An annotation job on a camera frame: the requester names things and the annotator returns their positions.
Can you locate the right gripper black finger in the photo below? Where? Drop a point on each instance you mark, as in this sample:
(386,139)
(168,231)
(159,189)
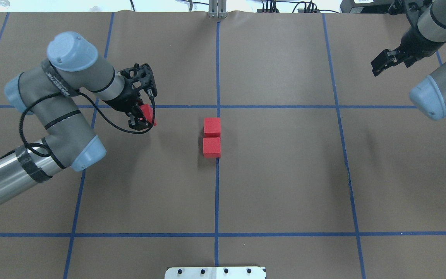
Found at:
(378,66)
(387,58)

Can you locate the red block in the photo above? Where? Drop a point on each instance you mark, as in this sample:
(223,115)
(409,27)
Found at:
(211,147)
(148,114)
(212,127)

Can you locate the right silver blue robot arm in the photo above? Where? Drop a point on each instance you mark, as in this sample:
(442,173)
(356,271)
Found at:
(425,36)

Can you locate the white camera mast base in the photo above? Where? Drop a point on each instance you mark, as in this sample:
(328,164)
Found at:
(228,272)

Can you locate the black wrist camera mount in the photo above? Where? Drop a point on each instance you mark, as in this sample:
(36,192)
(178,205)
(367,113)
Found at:
(139,77)
(409,7)

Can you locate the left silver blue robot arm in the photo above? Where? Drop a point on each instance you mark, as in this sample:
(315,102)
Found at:
(54,133)

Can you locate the black power brick box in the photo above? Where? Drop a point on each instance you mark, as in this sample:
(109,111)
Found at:
(365,6)

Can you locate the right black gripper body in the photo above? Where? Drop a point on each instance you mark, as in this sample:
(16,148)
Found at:
(415,43)

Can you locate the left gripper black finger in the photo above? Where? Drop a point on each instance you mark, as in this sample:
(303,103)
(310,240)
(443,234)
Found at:
(136,113)
(138,124)

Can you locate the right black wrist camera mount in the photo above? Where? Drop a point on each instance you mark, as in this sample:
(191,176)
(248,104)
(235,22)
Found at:
(409,7)

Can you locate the aluminium frame post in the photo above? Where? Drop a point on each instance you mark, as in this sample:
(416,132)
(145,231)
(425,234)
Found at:
(217,9)

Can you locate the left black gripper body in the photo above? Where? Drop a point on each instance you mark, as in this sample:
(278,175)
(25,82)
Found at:
(123,101)

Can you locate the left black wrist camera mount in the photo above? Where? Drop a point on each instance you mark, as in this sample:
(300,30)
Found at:
(139,77)

